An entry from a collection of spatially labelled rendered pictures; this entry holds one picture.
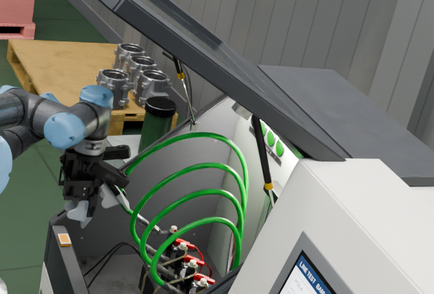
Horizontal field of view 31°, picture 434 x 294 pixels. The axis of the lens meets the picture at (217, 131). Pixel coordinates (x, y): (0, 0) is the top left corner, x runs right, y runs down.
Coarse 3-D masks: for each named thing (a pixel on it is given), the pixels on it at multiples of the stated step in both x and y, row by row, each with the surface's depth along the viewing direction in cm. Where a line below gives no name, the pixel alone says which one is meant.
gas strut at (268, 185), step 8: (256, 120) 168; (256, 128) 169; (256, 136) 171; (264, 144) 173; (264, 152) 173; (264, 160) 175; (264, 168) 176; (264, 176) 178; (272, 184) 179; (272, 200) 182; (272, 208) 184
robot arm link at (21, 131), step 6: (18, 126) 195; (18, 132) 193; (24, 132) 195; (30, 132) 196; (24, 138) 194; (30, 138) 197; (36, 138) 197; (42, 138) 198; (24, 144) 194; (30, 144) 198; (24, 150) 195
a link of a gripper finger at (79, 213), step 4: (80, 200) 185; (84, 200) 185; (80, 204) 185; (84, 204) 185; (76, 208) 185; (80, 208) 186; (84, 208) 186; (68, 212) 185; (72, 212) 185; (76, 212) 186; (80, 212) 186; (84, 212) 186; (68, 216) 186; (72, 216) 186; (76, 216) 186; (80, 216) 187; (84, 216) 187; (80, 220) 187; (84, 220) 187; (88, 220) 188; (84, 224) 188
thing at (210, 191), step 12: (204, 192) 194; (216, 192) 195; (228, 192) 197; (180, 204) 193; (156, 216) 192; (240, 216) 201; (240, 228) 203; (144, 240) 194; (240, 240) 205; (144, 252) 195; (168, 276) 201
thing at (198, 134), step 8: (176, 136) 203; (184, 136) 203; (192, 136) 204; (200, 136) 205; (208, 136) 206; (216, 136) 207; (224, 136) 209; (160, 144) 202; (168, 144) 203; (232, 144) 210; (144, 152) 202; (152, 152) 202; (240, 152) 212; (136, 160) 202; (240, 160) 214; (128, 168) 202; (248, 176) 217; (248, 184) 218
